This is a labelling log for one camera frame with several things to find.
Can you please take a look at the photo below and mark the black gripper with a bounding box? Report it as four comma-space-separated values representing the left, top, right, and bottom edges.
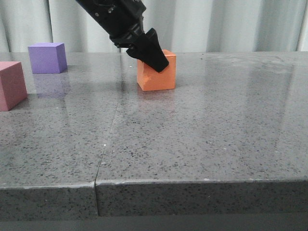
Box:
77, 0, 169, 73

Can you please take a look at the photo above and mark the pink foam cube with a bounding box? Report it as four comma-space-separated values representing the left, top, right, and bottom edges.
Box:
0, 61, 27, 112

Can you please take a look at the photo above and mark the orange foam cube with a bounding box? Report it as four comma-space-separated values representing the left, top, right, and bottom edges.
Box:
137, 49, 176, 91

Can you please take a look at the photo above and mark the purple foam cube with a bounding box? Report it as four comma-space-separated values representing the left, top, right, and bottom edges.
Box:
28, 42, 67, 74

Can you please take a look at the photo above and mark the grey-white pleated curtain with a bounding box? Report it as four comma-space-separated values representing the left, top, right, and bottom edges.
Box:
0, 0, 308, 52

